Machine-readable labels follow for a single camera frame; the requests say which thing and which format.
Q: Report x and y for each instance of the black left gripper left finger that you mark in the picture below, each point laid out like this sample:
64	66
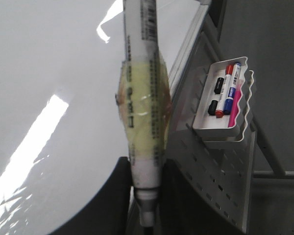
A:
106	213

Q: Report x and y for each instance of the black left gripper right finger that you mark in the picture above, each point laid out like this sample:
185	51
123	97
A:
184	212

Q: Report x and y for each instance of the white black-tipped whiteboard marker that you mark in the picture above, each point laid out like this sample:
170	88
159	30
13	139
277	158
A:
143	100

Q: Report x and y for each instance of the white whiteboard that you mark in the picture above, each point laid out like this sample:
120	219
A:
60	131

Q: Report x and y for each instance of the white whiteboard stand leg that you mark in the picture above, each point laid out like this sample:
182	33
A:
277	170

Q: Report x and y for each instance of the white perforated pegboard panel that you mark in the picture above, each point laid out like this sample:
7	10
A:
221	177

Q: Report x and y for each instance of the white plastic marker tray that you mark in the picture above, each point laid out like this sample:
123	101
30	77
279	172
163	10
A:
214	131

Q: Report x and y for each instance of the red capped marker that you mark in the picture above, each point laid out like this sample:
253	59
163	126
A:
220	105

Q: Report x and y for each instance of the pink eraser strip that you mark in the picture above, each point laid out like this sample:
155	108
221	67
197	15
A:
235	106

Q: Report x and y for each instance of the blue capped marker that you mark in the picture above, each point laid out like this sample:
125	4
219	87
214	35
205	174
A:
232	88

